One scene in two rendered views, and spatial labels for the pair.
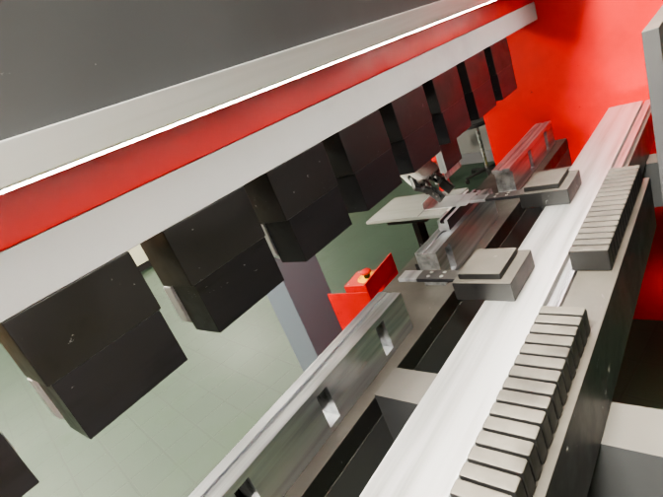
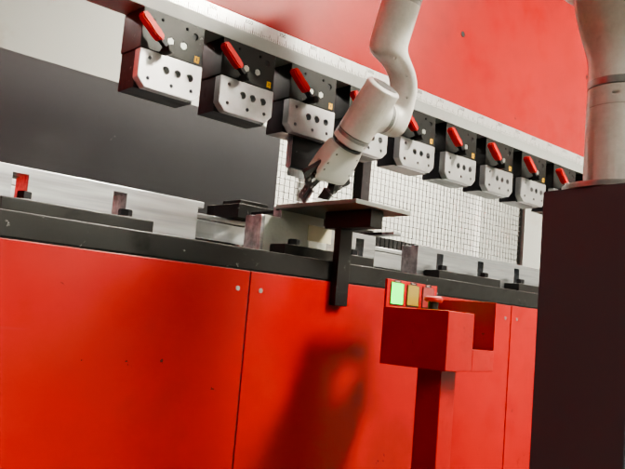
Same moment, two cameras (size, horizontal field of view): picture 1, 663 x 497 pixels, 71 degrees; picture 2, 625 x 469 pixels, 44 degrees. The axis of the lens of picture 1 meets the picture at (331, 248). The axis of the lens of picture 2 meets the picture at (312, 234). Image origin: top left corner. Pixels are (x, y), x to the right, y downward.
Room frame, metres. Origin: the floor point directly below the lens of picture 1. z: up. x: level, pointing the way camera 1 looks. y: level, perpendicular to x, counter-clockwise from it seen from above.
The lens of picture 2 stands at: (3.08, -0.29, 0.74)
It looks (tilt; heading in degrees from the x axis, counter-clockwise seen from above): 6 degrees up; 182
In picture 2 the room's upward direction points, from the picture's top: 5 degrees clockwise
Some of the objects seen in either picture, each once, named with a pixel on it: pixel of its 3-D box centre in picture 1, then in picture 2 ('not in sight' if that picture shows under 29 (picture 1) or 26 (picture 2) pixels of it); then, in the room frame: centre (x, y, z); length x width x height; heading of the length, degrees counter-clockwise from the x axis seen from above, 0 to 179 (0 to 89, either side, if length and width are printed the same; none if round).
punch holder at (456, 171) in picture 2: (297, 202); (449, 155); (0.82, 0.03, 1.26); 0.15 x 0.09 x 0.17; 134
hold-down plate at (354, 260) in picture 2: not in sight; (324, 257); (1.23, -0.32, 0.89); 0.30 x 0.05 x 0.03; 134
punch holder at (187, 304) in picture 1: (214, 258); (488, 168); (0.68, 0.17, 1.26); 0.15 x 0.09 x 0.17; 134
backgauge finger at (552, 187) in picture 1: (518, 190); (260, 210); (1.09, -0.49, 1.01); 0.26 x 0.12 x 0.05; 44
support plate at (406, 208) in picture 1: (415, 206); (341, 209); (1.33, -0.28, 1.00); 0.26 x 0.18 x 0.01; 44
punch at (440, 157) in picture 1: (449, 157); (303, 160); (1.22, -0.39, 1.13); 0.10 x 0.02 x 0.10; 134
